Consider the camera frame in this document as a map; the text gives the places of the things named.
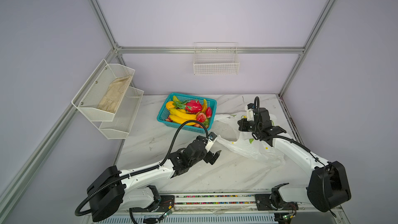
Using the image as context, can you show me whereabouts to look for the white lemon print plastic bag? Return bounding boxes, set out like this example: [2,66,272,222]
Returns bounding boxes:
[211,112,286,168]

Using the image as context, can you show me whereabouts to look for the red fake strawberry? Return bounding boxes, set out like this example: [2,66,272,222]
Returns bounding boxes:
[197,113,207,123]

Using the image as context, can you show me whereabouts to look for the pink fake dragon fruit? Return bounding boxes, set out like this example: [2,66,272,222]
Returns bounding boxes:
[185,100,203,114]

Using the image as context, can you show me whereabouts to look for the yellow fake banana bunch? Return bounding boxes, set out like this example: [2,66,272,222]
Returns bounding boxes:
[169,108,197,124]

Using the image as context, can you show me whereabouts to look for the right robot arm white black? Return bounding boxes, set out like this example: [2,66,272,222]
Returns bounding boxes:
[237,104,351,212]

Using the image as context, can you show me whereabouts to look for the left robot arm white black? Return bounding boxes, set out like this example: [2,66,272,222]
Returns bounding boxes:
[83,132,221,222]

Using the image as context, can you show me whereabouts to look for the yellow fake starfruit slice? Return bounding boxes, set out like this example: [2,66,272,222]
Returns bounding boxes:
[202,99,208,113]

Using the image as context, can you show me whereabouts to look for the green fake leafy fruit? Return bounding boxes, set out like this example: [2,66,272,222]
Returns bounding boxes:
[173,95,186,110]

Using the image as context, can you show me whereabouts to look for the teal plastic basket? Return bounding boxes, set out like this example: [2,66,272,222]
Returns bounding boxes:
[157,93,217,130]

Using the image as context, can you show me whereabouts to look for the lower white mesh shelf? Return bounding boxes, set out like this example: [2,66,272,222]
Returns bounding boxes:
[98,87,144,140]

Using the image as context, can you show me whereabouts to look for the white mesh shelf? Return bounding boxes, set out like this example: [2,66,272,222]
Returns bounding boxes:
[72,60,135,122]
[98,87,144,140]

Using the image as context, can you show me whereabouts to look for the beige cloth in shelf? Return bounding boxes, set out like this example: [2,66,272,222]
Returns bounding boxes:
[97,75,133,114]

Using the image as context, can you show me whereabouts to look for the upper white mesh shelf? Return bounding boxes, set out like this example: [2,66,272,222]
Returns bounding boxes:
[72,60,135,122]

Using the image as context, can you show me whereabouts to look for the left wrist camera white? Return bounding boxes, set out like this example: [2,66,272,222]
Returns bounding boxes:
[205,139,215,152]

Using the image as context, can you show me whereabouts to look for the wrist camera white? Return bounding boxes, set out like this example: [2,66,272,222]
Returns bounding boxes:
[245,103,256,121]
[205,139,215,152]

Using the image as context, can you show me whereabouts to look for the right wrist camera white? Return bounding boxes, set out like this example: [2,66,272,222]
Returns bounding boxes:
[245,103,256,121]

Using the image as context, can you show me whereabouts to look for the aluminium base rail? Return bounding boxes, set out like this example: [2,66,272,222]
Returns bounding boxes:
[102,192,350,224]

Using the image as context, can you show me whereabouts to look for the white wire wall basket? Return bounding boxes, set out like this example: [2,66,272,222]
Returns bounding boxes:
[193,42,240,76]

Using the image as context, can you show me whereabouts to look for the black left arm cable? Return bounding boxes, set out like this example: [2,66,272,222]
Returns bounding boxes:
[74,120,209,217]

